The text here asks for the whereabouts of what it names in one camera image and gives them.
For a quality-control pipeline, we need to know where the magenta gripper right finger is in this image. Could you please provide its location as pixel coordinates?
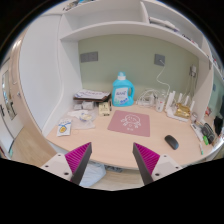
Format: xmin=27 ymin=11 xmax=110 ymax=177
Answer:
xmin=132 ymin=142 xmax=183 ymax=186

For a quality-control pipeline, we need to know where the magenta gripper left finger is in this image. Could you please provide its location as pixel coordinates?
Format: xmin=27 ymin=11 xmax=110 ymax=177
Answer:
xmin=41 ymin=141 xmax=93 ymax=186

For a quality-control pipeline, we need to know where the black computer mouse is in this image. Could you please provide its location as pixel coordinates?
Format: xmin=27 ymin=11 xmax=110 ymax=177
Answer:
xmin=165 ymin=135 xmax=179 ymax=150

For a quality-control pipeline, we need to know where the pink mouse pad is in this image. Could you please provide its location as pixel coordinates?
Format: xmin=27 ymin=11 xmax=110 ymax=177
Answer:
xmin=108 ymin=110 xmax=150 ymax=137

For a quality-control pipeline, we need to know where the small white yellow packet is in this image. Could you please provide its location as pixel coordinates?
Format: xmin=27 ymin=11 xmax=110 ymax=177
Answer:
xmin=57 ymin=119 xmax=71 ymax=137

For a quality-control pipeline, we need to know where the clear plastic bag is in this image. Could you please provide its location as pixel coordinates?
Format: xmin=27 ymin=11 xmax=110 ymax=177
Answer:
xmin=67 ymin=110 xmax=97 ymax=130

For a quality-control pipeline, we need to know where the green marker pen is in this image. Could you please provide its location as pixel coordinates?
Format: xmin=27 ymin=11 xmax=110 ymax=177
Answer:
xmin=199 ymin=143 xmax=204 ymax=155

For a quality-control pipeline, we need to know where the small yellow box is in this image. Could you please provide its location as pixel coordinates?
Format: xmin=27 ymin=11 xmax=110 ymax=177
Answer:
xmin=99 ymin=102 xmax=110 ymax=116

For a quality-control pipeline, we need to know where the stack of papers and book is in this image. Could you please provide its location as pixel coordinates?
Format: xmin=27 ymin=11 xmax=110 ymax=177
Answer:
xmin=74 ymin=89 xmax=110 ymax=102

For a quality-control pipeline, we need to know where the black device at right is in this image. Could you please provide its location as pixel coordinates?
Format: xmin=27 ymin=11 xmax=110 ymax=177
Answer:
xmin=201 ymin=123 xmax=215 ymax=143

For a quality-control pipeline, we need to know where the blue detergent bottle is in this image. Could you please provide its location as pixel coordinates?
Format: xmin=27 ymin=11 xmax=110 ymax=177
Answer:
xmin=112 ymin=72 xmax=135 ymax=107

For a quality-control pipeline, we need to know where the white shelf unit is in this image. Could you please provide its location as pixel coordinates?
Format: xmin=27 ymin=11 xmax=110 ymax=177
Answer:
xmin=58 ymin=0 xmax=214 ymax=115

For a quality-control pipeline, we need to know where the white power strip with cables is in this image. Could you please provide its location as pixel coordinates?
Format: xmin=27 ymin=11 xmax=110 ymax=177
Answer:
xmin=136 ymin=88 xmax=167 ymax=107

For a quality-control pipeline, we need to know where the white cable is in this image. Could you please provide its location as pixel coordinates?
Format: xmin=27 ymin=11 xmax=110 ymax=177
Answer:
xmin=155 ymin=59 xmax=172 ymax=98

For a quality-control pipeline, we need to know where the grey double wall socket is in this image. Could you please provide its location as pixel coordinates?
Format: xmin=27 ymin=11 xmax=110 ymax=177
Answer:
xmin=80 ymin=52 xmax=98 ymax=63

